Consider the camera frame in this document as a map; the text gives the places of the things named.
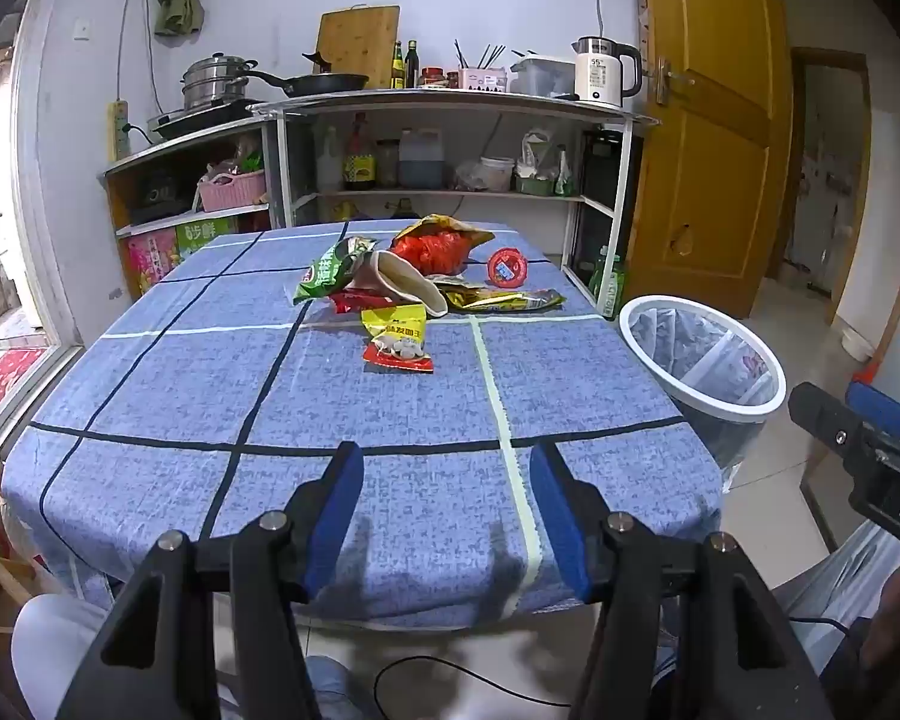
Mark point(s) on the green and white packet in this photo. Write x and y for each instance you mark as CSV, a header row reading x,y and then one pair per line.
x,y
565,178

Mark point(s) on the black tall appliance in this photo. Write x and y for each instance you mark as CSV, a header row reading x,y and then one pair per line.
x,y
600,180

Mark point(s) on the crumpled clear plastic bag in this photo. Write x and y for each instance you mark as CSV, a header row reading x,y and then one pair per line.
x,y
467,178

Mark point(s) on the pink chopstick holder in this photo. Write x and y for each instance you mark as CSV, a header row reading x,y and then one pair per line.
x,y
484,79

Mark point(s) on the wooden door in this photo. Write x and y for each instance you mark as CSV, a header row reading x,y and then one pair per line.
x,y
709,127

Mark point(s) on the yellow oil bottle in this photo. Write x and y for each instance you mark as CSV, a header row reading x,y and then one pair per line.
x,y
397,71

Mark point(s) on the dark cooking oil bottle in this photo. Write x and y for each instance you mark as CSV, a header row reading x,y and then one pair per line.
x,y
400,210

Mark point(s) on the plastic jug with dark liquid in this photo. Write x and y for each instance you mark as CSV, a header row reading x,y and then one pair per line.
x,y
420,161

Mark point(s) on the red sauce jar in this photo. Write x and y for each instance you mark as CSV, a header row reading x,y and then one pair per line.
x,y
433,77

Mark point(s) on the yellow-brown snack wrapper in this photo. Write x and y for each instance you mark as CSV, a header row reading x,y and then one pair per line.
x,y
502,301

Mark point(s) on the white plastic tub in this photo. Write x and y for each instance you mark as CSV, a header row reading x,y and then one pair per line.
x,y
496,174

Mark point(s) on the wooden cutting board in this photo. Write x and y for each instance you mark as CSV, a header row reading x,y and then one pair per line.
x,y
356,45

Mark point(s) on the black frying pan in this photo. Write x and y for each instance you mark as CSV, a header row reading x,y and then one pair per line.
x,y
322,81

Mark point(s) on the white wall switch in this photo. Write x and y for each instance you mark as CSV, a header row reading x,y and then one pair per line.
x,y
81,28

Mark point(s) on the yellowed power strip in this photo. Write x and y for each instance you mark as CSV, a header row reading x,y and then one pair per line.
x,y
118,127

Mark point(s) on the green cardboard box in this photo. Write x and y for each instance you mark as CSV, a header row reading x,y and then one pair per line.
x,y
206,236

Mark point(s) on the wooden shelf unit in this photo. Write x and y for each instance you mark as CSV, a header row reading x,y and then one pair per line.
x,y
120,195

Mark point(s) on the brown glass jar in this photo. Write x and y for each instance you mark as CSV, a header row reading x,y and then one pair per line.
x,y
387,165

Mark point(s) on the white metal shelf unit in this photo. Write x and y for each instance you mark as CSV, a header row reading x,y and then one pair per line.
x,y
450,101

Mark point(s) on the pink cardboard box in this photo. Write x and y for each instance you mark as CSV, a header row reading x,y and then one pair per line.
x,y
150,262

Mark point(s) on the red snack wrapper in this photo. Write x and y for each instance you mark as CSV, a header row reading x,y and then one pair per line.
x,y
352,302

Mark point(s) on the white round bin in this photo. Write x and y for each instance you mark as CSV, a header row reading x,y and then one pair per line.
x,y
709,405

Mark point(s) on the white plastic bottle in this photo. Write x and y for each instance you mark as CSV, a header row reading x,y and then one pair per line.
x,y
330,165

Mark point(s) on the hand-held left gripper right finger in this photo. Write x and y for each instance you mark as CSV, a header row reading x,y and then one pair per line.
x,y
559,532

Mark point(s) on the yellow food bag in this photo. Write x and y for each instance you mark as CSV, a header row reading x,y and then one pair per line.
x,y
345,211

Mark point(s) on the pink plastic basket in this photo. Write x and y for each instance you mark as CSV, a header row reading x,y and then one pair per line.
x,y
232,191

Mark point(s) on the green plastic bottle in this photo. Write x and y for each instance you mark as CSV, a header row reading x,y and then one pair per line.
x,y
607,289

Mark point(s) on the green snack bag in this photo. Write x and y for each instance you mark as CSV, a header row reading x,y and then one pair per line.
x,y
326,270

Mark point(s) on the beige paper cup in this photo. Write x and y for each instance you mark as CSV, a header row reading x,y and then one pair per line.
x,y
409,281

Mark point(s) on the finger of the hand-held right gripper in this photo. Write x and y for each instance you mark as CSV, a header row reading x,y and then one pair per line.
x,y
829,416
881,405

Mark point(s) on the white floor bowl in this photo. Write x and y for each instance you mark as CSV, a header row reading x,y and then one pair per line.
x,y
857,345

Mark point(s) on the soy sauce bottle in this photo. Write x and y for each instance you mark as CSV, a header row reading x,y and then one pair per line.
x,y
358,161

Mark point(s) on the orange-red snack bag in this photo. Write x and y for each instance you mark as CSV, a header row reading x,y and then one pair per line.
x,y
435,247

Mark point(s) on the yellow and red snack packet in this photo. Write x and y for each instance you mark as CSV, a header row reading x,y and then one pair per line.
x,y
397,337

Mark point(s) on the orange thermos bottle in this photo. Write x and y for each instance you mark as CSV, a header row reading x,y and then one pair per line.
x,y
868,373

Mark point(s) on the white plastic bag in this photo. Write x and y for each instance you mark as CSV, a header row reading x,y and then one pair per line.
x,y
538,154

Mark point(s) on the clear plastic bin liner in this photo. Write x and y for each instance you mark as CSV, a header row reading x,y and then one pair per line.
x,y
705,360

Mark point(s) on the clear plastic storage box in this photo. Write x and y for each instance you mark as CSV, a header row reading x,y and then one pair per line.
x,y
544,76

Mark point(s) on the red round lidded cup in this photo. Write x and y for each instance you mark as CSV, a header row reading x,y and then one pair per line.
x,y
508,267

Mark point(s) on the blue plaid tablecloth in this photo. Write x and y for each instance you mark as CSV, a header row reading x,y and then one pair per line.
x,y
195,390

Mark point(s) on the red floor mat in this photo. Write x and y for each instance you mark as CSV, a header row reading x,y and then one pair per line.
x,y
4,390

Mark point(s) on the green bowl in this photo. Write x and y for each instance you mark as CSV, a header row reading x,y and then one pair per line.
x,y
534,186

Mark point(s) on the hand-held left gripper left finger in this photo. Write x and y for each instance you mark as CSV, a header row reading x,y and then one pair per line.
x,y
337,525

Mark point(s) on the steel steamer pot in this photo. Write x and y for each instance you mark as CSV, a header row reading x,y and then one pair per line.
x,y
210,82

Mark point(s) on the dark green glass bottle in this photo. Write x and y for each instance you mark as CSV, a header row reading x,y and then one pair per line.
x,y
411,67

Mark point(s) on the black induction cooker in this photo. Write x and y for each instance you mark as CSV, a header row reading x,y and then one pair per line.
x,y
195,120

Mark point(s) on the white electric kettle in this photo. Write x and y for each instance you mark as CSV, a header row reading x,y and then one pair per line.
x,y
600,75

